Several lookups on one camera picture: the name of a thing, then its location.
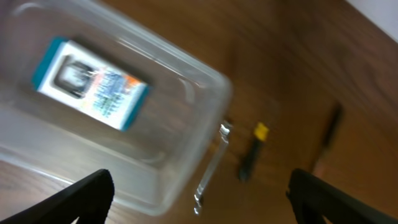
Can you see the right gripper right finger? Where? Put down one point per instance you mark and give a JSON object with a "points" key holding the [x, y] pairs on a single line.
{"points": [[315, 201]]}

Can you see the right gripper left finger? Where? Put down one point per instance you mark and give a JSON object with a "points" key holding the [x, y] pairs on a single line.
{"points": [[85, 201]]}

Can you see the black yellow screwdriver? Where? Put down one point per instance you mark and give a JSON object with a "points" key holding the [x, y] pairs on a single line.
{"points": [[260, 135]]}

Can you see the small black-handled hammer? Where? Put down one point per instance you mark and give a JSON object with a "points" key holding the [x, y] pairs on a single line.
{"points": [[328, 137]]}

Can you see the clear plastic container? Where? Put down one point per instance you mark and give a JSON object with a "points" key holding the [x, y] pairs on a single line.
{"points": [[152, 160]]}

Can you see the small silver wrench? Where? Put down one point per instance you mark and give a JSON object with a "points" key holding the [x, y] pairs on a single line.
{"points": [[211, 168]]}

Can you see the white blue cardboard box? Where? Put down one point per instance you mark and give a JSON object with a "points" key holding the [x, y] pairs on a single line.
{"points": [[76, 77]]}

